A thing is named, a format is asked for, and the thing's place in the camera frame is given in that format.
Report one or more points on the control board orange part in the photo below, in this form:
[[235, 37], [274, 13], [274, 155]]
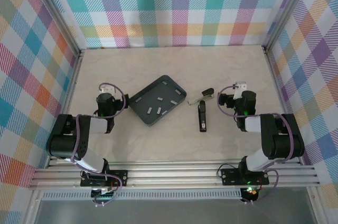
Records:
[[251, 192]]

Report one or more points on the black stapler with label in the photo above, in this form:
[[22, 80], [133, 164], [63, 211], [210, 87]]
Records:
[[202, 115]]

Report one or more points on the aluminium side rail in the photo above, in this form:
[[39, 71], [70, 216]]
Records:
[[71, 89], [279, 89]]

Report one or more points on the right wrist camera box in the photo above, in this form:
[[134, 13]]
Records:
[[239, 89]]

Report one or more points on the control board green connector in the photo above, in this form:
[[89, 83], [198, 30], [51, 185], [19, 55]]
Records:
[[104, 195]]

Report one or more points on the aluminium mounting beam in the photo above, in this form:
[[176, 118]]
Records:
[[171, 176]]

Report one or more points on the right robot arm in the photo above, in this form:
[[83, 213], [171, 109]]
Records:
[[285, 142]]

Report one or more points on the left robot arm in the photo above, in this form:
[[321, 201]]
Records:
[[63, 144]]

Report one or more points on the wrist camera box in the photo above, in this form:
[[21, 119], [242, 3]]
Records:
[[108, 91], [239, 89]]

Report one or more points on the dark grey plastic tray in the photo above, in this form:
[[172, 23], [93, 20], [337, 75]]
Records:
[[148, 97]]

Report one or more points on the stapler with silver base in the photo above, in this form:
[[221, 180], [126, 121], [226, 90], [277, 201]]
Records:
[[207, 91]]

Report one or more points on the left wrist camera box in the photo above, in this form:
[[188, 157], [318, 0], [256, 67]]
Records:
[[108, 91]]

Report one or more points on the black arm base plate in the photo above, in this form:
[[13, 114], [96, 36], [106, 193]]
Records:
[[120, 177], [229, 177]]

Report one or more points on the aluminium frame post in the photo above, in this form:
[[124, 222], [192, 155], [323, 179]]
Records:
[[56, 10], [287, 10]]

